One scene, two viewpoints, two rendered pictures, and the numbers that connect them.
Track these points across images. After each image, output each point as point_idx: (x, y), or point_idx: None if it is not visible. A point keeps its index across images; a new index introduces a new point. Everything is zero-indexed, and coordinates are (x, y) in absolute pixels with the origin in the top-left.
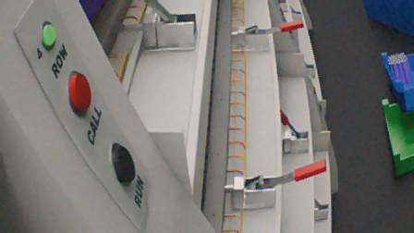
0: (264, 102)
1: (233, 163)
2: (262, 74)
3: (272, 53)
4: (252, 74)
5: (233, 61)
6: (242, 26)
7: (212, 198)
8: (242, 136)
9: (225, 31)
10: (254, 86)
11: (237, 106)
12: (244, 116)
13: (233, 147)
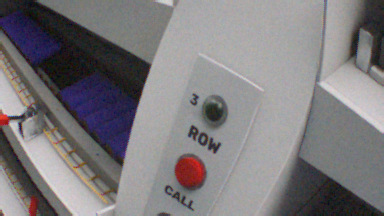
0: (1, 90)
1: (1, 56)
2: (11, 107)
3: (14, 129)
4: (17, 103)
5: (32, 98)
6: (58, 151)
7: (0, 33)
8: (3, 70)
9: (48, 99)
10: (11, 96)
11: (14, 80)
12: (5, 70)
13: (4, 59)
